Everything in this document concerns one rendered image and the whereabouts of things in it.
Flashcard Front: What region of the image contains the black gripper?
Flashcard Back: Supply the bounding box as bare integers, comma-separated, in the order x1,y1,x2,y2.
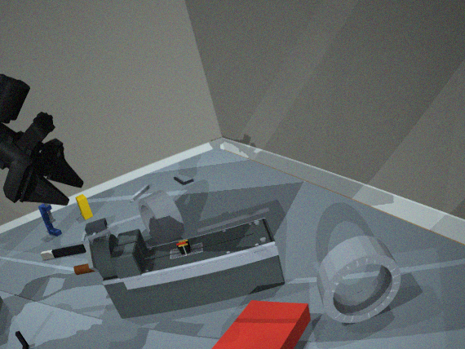
0,130,84,206

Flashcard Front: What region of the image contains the grey cylinder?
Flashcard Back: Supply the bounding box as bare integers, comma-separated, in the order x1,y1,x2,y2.
317,236,401,324
138,190,184,245

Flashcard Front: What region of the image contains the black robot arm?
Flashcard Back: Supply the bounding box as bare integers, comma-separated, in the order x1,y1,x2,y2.
0,74,55,157

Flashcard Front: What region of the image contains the yellow rectangular block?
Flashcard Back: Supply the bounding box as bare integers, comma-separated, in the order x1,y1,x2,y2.
75,194,93,219

